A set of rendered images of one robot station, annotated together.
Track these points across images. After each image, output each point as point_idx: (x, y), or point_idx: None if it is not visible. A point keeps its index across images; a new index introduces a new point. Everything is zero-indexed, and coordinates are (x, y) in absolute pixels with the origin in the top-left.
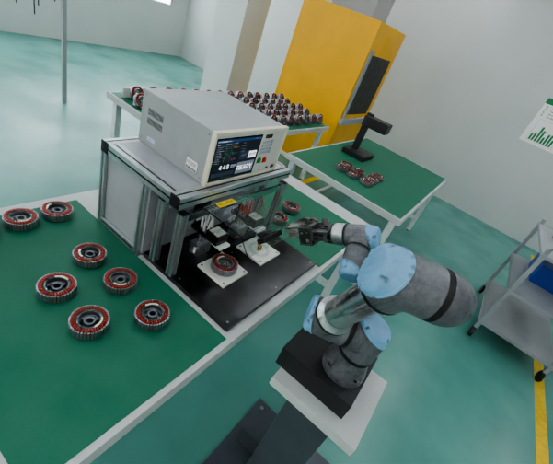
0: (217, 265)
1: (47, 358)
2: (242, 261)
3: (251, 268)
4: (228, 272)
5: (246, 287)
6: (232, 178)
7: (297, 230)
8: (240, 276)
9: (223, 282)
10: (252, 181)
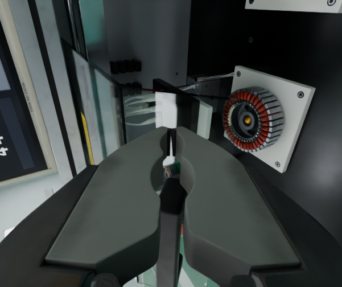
0: (237, 144)
1: (215, 286)
2: (284, 49)
3: (318, 52)
4: (262, 148)
5: (334, 144)
6: (26, 89)
7: (190, 177)
8: (300, 119)
9: (275, 161)
10: (20, 5)
